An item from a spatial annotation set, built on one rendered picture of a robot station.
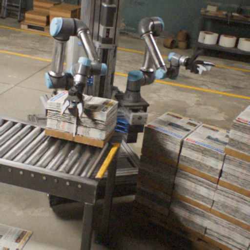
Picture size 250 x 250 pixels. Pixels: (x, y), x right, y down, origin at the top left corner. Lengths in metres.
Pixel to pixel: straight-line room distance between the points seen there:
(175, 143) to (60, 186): 0.90
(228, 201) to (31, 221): 1.43
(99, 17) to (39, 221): 1.58
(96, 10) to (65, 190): 1.43
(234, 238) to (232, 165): 0.51
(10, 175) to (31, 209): 1.00
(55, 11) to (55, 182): 6.78
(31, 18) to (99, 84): 5.91
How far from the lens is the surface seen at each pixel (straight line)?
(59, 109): 2.35
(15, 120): 2.67
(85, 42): 2.58
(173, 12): 9.10
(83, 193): 2.08
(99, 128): 2.30
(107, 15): 2.92
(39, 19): 8.79
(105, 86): 3.09
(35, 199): 3.26
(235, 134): 2.46
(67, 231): 2.97
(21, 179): 2.18
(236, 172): 2.55
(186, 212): 2.83
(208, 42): 8.54
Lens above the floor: 1.93
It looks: 25 degrees down
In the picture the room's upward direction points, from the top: 8 degrees clockwise
